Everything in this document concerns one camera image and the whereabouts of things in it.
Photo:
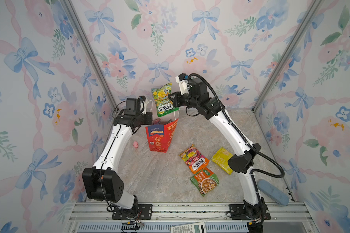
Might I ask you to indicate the purple Fox's candy bag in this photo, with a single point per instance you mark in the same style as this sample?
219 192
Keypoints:
157 121

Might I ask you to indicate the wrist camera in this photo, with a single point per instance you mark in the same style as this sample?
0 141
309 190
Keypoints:
143 104
182 81

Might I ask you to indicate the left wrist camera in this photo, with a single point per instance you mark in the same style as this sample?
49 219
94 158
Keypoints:
143 104

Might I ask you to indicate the blue grey cloth roll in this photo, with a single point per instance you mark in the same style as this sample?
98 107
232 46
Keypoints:
273 193

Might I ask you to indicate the white calculator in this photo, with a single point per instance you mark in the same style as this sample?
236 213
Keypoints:
198 227

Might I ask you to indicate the orange Fox's candy bag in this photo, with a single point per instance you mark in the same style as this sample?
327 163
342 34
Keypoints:
194 159

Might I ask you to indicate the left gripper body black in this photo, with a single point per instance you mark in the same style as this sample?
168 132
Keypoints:
145 119

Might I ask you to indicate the green noodle snack packet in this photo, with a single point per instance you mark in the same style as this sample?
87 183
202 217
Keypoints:
205 181

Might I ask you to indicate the green Fox's candy bag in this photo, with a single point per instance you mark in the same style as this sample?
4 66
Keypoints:
164 105

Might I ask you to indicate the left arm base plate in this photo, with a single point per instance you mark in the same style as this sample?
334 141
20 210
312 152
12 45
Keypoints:
138 211

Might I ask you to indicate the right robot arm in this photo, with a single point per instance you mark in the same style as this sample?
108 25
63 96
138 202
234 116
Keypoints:
244 151

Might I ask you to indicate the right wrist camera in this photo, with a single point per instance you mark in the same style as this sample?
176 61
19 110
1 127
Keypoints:
182 81

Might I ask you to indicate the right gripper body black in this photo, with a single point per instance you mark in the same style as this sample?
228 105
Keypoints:
185 101

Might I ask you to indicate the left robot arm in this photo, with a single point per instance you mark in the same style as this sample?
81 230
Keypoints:
102 182

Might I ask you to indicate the red paper gift bag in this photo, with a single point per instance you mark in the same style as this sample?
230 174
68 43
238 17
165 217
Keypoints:
159 136

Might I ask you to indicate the yellow snack packet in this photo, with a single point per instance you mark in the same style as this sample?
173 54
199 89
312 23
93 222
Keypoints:
221 158

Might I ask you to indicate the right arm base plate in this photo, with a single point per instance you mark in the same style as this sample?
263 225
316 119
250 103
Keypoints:
244 212

